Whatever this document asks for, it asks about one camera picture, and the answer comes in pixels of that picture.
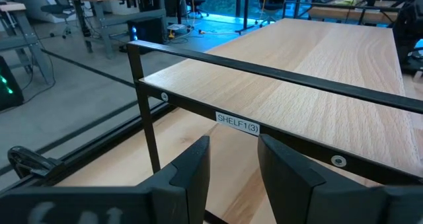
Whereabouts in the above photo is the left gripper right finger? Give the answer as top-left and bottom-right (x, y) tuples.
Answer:
(257, 133), (423, 224)

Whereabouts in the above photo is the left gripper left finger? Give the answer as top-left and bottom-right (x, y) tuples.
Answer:
(0, 135), (212, 224)

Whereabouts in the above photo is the white shelf label sticker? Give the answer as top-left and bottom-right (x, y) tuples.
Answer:
(215, 111), (261, 136)

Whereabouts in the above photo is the white power strip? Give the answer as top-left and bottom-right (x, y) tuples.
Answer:
(167, 23), (193, 32)

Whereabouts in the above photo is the computer tower with blue light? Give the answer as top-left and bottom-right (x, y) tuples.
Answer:
(127, 16), (165, 55)

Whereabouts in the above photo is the black clamp on table edge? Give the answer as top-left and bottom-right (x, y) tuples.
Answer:
(7, 145), (66, 180)

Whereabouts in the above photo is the computer tower with green lights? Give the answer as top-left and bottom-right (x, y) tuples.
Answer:
(0, 56), (24, 112)

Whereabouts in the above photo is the black table edge frame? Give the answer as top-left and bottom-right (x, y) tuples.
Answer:
(0, 101), (178, 196)

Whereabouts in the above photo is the black frame wooden shelf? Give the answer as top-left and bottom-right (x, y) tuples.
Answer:
(126, 18), (423, 187)

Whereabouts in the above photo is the black frame wooden table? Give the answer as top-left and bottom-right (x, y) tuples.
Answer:
(282, 0), (401, 26)

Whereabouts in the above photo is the grey frame wooden desk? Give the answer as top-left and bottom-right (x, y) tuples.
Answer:
(65, 0), (168, 60)
(0, 1), (56, 86)

